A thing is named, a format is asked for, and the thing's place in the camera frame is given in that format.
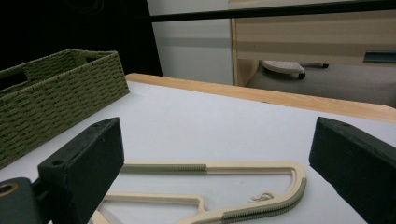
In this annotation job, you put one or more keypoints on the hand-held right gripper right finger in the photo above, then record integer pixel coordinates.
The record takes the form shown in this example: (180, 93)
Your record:
(358, 165)

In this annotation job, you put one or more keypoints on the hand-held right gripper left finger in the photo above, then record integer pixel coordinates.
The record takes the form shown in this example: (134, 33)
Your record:
(81, 168)

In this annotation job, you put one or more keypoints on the wooden hanger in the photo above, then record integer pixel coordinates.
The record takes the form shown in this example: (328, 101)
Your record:
(299, 177)

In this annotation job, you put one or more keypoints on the green woven basket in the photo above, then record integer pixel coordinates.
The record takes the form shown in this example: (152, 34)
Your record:
(62, 99)

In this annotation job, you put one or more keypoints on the grey chair base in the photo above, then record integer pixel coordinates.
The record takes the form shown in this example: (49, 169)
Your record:
(283, 66)

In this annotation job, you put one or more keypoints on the wooden cabinet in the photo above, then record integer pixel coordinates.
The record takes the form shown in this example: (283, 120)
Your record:
(311, 31)

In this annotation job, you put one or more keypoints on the black curtain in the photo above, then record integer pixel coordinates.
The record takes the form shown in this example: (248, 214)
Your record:
(62, 25)

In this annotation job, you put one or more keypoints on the white cabinet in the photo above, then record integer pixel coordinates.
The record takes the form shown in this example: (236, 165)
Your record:
(193, 62)

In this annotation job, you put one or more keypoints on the black horizontal frame bar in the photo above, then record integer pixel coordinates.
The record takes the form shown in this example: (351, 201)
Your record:
(249, 13)

